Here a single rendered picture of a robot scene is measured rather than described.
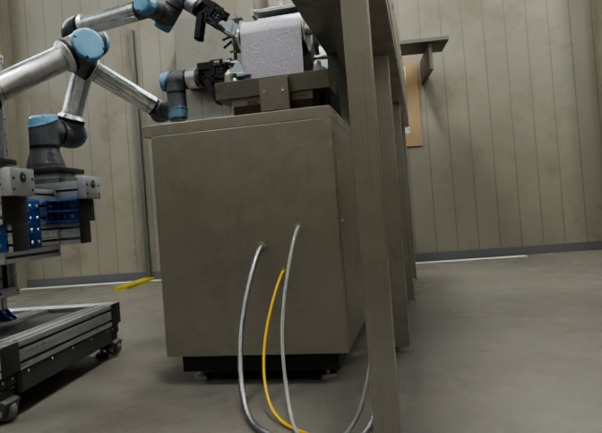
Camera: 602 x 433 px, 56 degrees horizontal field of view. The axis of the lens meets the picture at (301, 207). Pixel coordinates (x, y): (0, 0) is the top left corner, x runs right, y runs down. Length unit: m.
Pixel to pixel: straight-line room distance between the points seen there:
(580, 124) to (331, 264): 4.44
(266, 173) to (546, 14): 4.60
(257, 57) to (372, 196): 1.06
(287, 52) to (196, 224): 0.73
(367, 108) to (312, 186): 0.58
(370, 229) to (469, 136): 4.45
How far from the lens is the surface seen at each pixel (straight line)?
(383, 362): 1.33
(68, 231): 2.45
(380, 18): 1.85
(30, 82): 2.07
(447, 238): 5.62
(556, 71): 6.01
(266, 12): 2.59
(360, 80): 1.31
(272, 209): 1.85
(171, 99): 2.26
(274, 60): 2.18
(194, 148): 1.95
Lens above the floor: 0.56
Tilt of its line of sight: 1 degrees up
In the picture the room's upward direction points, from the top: 4 degrees counter-clockwise
